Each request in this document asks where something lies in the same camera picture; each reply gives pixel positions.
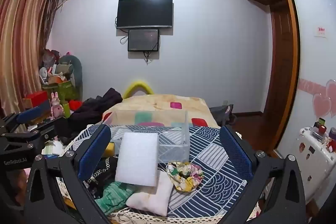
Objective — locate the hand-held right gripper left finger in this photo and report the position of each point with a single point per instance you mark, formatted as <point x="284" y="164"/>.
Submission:
<point x="93" y="154"/>

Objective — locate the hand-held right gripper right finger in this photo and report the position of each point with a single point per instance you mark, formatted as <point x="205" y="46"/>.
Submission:
<point x="236" y="153"/>

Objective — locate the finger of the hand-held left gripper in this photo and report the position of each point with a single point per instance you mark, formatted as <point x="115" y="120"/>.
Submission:
<point x="50" y="127"/>
<point x="34" y="111"/>

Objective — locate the white foam sponge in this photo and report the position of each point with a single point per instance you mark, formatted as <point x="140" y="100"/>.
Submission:
<point x="137" y="158"/>

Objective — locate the green knitted glove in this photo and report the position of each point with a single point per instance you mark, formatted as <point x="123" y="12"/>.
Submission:
<point x="114" y="196"/>

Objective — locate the floral fabric scrunchie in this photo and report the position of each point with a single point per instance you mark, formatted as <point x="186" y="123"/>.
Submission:
<point x="183" y="176"/>

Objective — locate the clear plastic storage box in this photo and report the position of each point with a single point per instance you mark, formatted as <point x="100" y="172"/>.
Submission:
<point x="173" y="145"/>

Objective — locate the white face mask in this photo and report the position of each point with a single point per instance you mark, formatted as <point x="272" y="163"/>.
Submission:
<point x="153" y="196"/>

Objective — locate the red box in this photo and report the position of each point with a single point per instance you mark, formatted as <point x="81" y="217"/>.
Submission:
<point x="36" y="98"/>

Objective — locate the pink bunny toy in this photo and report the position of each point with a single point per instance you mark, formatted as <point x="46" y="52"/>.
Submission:
<point x="55" y="107"/>

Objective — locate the yellow-green tube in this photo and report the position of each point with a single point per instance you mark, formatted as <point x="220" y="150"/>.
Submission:
<point x="66" y="109"/>

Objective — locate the navy patterned cloth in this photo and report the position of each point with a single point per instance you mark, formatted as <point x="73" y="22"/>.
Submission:
<point x="210" y="161"/>

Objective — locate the red cloth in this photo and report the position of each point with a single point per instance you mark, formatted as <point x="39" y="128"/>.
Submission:
<point x="76" y="105"/>

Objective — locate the green cardboard box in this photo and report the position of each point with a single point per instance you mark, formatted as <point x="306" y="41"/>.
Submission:
<point x="64" y="90"/>

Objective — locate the dark bag beside bed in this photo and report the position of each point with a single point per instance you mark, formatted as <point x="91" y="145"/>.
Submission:
<point x="220" y="113"/>

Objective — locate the pile of dark clothes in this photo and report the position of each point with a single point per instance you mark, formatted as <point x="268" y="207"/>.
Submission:
<point x="97" y="106"/>

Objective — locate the red plastic bag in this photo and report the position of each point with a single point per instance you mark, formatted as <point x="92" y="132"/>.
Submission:
<point x="50" y="57"/>

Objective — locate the striped brown curtain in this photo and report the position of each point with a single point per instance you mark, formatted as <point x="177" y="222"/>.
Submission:
<point x="21" y="43"/>

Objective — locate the white cabinet with stickers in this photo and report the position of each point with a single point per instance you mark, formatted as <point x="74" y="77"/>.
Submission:
<point x="312" y="169"/>

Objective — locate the beige blanket with coloured squares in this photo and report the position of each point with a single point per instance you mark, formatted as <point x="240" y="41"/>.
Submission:
<point x="157" y="106"/>

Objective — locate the yellow foam noodle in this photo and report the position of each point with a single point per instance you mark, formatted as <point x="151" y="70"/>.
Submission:
<point x="137" y="83"/>

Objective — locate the dark red jar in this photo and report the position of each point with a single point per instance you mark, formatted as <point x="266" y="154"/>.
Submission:
<point x="321" y="129"/>

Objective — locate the brown wooden door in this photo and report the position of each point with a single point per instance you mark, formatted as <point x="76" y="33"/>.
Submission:
<point x="278" y="64"/>

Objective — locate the white wardrobe door with hearts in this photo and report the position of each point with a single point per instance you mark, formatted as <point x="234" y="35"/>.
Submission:
<point x="315" y="69"/>

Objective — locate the red and white label sticker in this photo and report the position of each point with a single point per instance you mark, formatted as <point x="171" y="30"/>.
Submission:
<point x="321" y="31"/>

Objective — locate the small black wall monitor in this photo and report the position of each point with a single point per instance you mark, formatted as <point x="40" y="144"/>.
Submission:
<point x="143" y="40"/>

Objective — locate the wall-mounted black television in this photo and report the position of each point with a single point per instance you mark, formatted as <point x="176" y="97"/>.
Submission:
<point x="144" y="12"/>

